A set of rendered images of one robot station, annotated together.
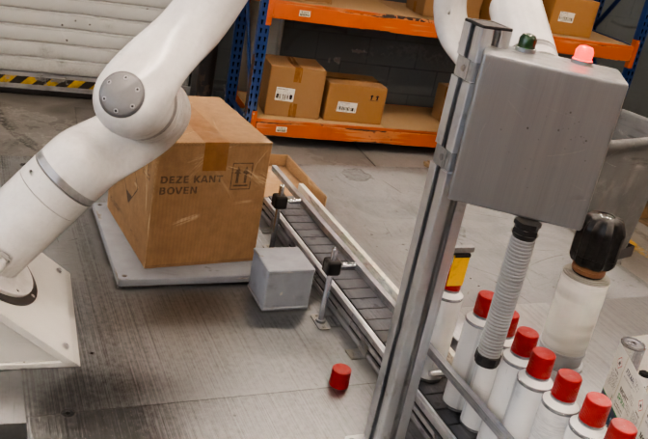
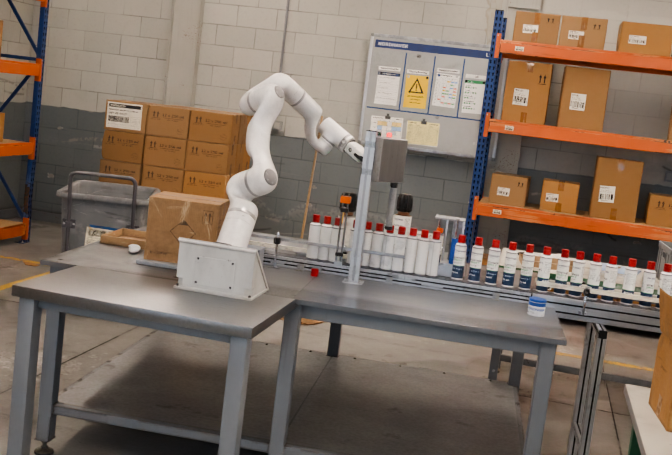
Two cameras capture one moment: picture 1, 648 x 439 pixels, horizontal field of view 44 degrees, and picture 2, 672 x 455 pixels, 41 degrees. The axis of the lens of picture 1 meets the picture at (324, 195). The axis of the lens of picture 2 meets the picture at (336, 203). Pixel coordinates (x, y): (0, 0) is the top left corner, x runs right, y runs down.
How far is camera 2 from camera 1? 3.34 m
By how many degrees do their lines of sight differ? 55
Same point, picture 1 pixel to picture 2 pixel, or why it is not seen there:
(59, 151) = (249, 205)
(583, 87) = (401, 143)
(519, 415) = (390, 246)
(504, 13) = (331, 127)
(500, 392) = (378, 245)
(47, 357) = (264, 287)
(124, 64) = (266, 166)
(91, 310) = not seen: hidden behind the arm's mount
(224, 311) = not seen: hidden behind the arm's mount
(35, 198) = (249, 225)
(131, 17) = not seen: outside the picture
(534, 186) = (394, 172)
